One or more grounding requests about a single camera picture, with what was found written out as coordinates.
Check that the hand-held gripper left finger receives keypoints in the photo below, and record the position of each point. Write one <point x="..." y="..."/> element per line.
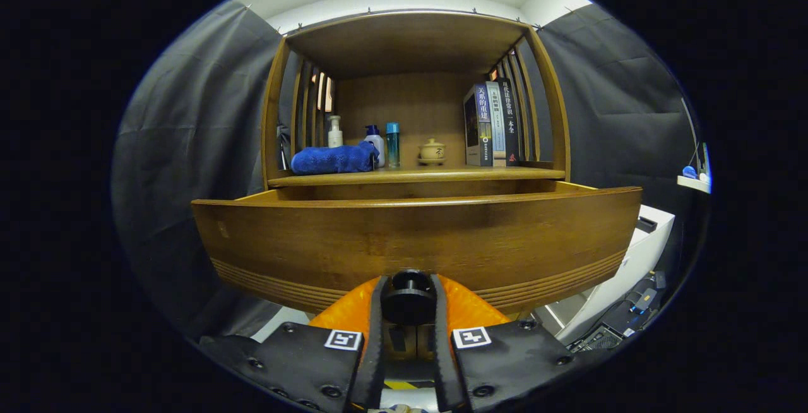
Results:
<point x="377" y="350"/>

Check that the wooden cabinet door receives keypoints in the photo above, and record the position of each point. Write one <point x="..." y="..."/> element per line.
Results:
<point x="423" y="353"/>
<point x="396" y="353"/>

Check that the cream pump bottle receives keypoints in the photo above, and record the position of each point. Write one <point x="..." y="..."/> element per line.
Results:
<point x="334" y="134"/>

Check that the beige lidded teacup with saucer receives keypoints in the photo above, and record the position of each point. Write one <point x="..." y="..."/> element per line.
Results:
<point x="432" y="151"/>

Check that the dark cover blue spine book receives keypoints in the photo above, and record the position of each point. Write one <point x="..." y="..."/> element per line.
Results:
<point x="476" y="125"/>

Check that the white blue spine book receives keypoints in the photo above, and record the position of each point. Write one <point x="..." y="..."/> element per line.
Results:
<point x="497" y="125"/>

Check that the white box unit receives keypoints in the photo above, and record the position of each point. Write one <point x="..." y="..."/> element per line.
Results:
<point x="637" y="255"/>

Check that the white power strip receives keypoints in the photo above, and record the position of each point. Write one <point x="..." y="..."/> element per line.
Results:
<point x="693" y="180"/>

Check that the wooden drawer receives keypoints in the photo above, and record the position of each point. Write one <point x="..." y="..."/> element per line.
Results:
<point x="379" y="242"/>

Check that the black electronic equipment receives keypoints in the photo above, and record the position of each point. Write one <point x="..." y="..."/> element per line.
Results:
<point x="622" y="318"/>

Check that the wooden countertop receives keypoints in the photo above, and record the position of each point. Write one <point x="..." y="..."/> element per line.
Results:
<point x="429" y="175"/>

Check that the blue towel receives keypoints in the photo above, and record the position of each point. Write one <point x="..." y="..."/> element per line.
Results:
<point x="331" y="159"/>

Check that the yellow black hazard tape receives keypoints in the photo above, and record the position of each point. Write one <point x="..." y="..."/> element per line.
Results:
<point x="410" y="384"/>

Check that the black drawer knob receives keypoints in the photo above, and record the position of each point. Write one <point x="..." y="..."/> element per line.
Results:
<point x="409" y="299"/>

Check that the teal bottle blue cap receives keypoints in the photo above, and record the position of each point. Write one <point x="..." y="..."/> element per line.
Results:
<point x="392" y="144"/>

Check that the wooden cabinet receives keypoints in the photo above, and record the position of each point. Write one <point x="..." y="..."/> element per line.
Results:
<point x="404" y="103"/>

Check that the white bottle blue pump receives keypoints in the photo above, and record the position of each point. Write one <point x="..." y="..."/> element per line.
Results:
<point x="376" y="144"/>

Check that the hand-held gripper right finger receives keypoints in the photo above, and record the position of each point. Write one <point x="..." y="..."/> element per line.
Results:
<point x="442" y="356"/>

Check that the black spine book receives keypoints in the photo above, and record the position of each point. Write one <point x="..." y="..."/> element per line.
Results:
<point x="510" y="119"/>

